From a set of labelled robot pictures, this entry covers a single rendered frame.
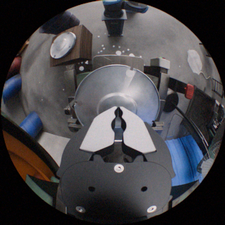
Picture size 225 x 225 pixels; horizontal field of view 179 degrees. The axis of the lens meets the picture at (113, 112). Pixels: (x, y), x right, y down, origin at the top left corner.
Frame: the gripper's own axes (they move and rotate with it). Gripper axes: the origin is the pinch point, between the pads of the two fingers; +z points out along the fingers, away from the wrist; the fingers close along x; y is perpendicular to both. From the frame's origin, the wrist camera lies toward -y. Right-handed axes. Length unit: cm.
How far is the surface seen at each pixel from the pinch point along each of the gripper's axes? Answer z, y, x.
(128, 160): -4.7, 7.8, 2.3
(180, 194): -16.5, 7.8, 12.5
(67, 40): 51, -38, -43
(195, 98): 80, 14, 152
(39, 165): -11.6, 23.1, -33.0
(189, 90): 13.4, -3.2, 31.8
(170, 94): 86, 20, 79
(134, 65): 11.5, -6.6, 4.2
